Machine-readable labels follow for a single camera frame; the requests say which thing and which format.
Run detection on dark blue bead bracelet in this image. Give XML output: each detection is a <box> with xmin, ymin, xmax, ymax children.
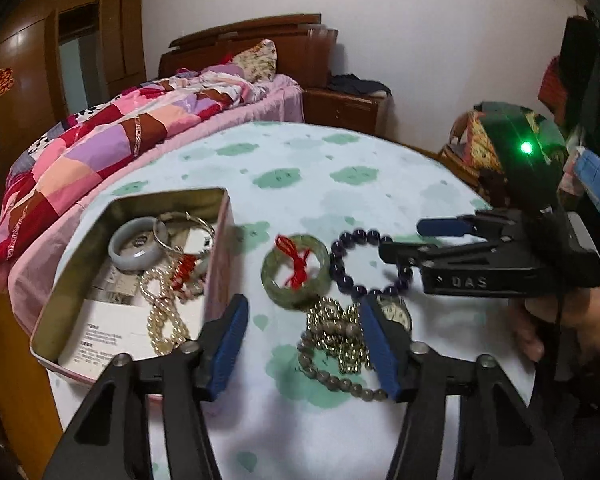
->
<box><xmin>328</xmin><ymin>227</ymin><xmax>414</xmax><ymax>298</ymax></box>

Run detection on silver wrist watch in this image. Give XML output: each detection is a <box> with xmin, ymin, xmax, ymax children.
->
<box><xmin>377</xmin><ymin>294</ymin><xmax>413</xmax><ymax>334</ymax></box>

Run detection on gold bead chain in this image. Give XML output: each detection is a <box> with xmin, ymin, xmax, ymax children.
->
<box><xmin>305</xmin><ymin>294</ymin><xmax>376</xmax><ymax>375</ymax></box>

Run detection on green jade bangle red string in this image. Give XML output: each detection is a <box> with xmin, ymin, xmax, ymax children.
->
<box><xmin>260</xmin><ymin>233</ymin><xmax>332</xmax><ymax>311</ymax></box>

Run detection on white pearl necklace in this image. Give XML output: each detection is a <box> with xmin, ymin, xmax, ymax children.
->
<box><xmin>138</xmin><ymin>253</ymin><xmax>211</xmax><ymax>357</ymax></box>

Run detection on grey bead bracelet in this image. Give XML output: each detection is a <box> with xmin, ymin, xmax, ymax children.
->
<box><xmin>296</xmin><ymin>328</ymin><xmax>389</xmax><ymax>402</ymax></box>

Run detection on pale jade bangle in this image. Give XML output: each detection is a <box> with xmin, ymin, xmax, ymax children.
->
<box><xmin>108</xmin><ymin>217</ymin><xmax>164</xmax><ymax>273</ymax></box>

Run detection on silver bangle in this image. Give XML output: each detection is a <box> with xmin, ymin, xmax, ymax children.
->
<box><xmin>152</xmin><ymin>211</ymin><xmax>215</xmax><ymax>258</ymax></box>

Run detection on right hand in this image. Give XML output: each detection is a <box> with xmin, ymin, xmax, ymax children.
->
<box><xmin>508</xmin><ymin>287</ymin><xmax>600</xmax><ymax>363</ymax></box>

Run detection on chair with patterned cushion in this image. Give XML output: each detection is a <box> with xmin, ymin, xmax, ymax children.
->
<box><xmin>436</xmin><ymin>102</ymin><xmax>566</xmax><ymax>201</ymax></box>

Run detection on cloud pattern tablecloth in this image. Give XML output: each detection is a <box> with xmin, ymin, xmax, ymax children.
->
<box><xmin>47</xmin><ymin>120</ymin><xmax>539</xmax><ymax>480</ymax></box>

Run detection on paper leaflet in tin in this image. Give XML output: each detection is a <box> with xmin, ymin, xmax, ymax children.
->
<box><xmin>57</xmin><ymin>299</ymin><xmax>207</xmax><ymax>380</ymax></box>

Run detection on wooden nightstand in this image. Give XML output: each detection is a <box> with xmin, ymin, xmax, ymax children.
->
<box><xmin>302</xmin><ymin>88</ymin><xmax>390</xmax><ymax>138</ymax></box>

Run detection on pink metal tin box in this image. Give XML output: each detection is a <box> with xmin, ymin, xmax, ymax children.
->
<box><xmin>30</xmin><ymin>188</ymin><xmax>234</xmax><ymax>385</ymax></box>

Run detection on pink bed sheet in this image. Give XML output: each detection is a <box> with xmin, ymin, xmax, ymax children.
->
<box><xmin>7</xmin><ymin>75</ymin><xmax>303</xmax><ymax>335</ymax></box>

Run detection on dark clothes on nightstand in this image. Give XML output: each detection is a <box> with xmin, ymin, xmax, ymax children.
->
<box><xmin>327</xmin><ymin>74</ymin><xmax>391</xmax><ymax>98</ymax></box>

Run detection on wooden headboard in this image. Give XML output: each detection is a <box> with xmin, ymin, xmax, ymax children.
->
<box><xmin>158</xmin><ymin>13</ymin><xmax>338</xmax><ymax>88</ymax></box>

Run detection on floral pillow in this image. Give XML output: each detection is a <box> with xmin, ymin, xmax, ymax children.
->
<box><xmin>232</xmin><ymin>39</ymin><xmax>277</xmax><ymax>84</ymax></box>

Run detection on patchwork quilt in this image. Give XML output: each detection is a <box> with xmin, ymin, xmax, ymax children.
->
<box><xmin>0</xmin><ymin>68</ymin><xmax>268</xmax><ymax>290</ymax></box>

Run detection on brown wooden wardrobe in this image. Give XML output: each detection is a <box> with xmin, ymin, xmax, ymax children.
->
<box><xmin>0</xmin><ymin>0</ymin><xmax>146</xmax><ymax>198</ymax></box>

